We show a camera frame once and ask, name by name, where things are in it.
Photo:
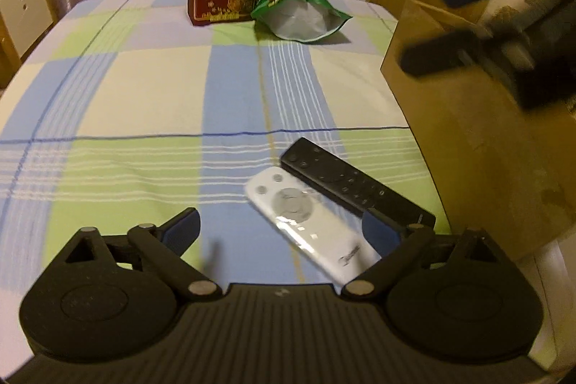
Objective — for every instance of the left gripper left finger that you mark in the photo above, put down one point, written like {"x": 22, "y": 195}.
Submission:
{"x": 161, "y": 248}

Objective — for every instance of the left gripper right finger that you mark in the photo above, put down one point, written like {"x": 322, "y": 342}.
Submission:
{"x": 398, "y": 246}

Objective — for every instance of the small white round remote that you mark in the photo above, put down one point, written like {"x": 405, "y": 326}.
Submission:
{"x": 296, "y": 212}

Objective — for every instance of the black remote control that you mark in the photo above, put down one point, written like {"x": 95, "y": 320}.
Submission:
{"x": 349, "y": 187}

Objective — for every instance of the brown cardboard box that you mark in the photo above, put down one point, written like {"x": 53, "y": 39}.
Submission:
{"x": 494, "y": 167}

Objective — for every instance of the checkered tablecloth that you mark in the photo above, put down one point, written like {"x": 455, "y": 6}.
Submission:
{"x": 127, "y": 112}

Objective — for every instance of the green silver snack bag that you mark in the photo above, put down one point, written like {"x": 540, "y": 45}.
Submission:
{"x": 303, "y": 21}

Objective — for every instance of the white kids chair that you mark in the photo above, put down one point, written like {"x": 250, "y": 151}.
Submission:
{"x": 23, "y": 23}

